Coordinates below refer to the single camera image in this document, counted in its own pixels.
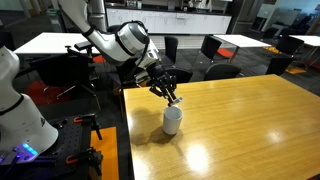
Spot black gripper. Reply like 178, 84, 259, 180
147, 62, 176, 104

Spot white marker with dark cap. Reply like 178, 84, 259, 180
168, 97, 183, 107

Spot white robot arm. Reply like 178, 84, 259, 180
0, 0, 181, 156

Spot white ceramic mug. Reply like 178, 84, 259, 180
162, 106, 183, 135

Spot black office chair background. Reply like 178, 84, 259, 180
204, 63, 241, 81

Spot white kitchen counter cabinets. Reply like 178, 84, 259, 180
106, 8, 231, 35

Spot white table middle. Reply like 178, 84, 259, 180
217, 34, 269, 64

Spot white table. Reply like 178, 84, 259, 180
289, 34, 320, 64
217, 34, 269, 64
15, 32, 86, 55

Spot wooden table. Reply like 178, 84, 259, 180
124, 75, 320, 180

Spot black robot mounting stand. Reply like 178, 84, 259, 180
0, 116, 102, 180

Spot white table left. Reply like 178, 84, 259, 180
15, 32, 86, 55

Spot white table right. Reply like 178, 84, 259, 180
289, 34, 320, 64

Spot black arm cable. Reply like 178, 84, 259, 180
121, 20, 151, 84

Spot black camera tripod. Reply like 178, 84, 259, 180
28, 40, 103, 111

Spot black clamp orange handle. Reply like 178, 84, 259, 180
73, 113, 102, 140

